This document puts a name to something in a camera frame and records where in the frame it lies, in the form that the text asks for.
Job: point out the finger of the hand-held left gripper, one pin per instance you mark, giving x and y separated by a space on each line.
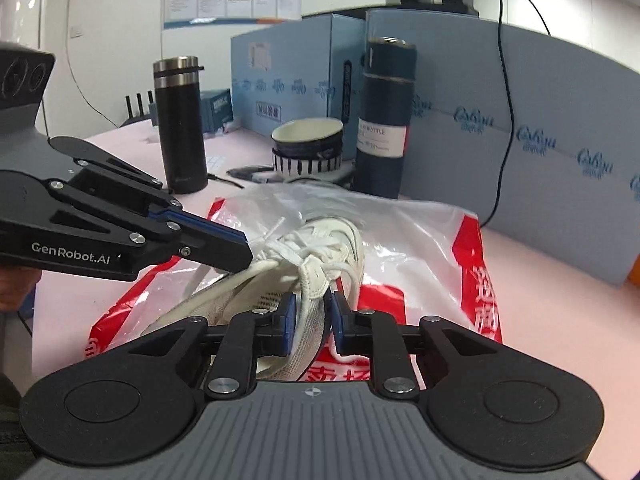
215 250
125 170

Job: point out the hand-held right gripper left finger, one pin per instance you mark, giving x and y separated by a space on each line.
289 322

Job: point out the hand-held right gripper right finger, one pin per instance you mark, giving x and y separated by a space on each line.
337 322

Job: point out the white sneaker shoe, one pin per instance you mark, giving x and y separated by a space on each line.
310 340

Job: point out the person's left hand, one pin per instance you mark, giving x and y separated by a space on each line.
15 290

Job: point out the black router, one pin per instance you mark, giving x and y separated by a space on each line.
142 110

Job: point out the black steel thermos tumbler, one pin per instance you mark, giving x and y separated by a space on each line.
180 135

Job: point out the black marker pen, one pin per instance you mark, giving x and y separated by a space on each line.
250 174

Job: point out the red and white plastic bag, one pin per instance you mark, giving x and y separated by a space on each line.
425 260

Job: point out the small blue box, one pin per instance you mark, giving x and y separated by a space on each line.
217 110

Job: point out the white striped bowl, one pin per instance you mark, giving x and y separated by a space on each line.
305 165

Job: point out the dark blue bowl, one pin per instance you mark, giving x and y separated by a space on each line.
310 142

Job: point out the light blue carton white label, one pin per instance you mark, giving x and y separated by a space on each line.
290 60

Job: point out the white air conditioner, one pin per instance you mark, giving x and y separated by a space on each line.
22 0

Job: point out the dark blue vacuum bottle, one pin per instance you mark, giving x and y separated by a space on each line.
385 110

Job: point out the large light blue carton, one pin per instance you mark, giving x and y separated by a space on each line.
550 185

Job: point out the white wall switch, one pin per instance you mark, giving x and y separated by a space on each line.
76 31

